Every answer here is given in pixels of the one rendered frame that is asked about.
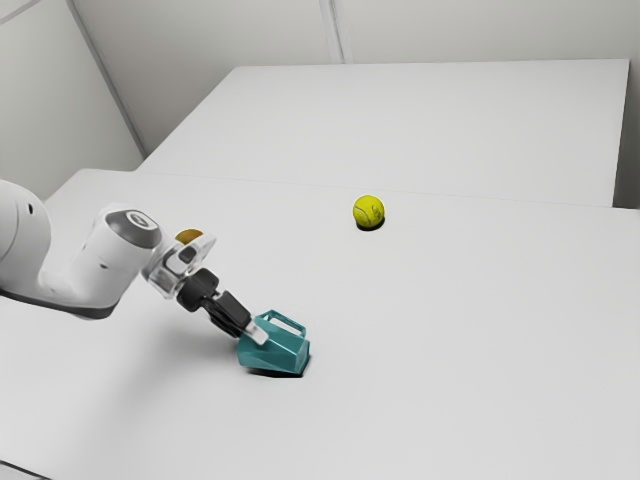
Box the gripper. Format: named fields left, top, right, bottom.
left=175, top=268, right=270, bottom=346

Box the teal faceted mug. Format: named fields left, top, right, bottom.
left=234, top=309, right=312, bottom=377

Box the yellow tennis ball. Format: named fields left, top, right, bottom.
left=352, top=193, right=386, bottom=228

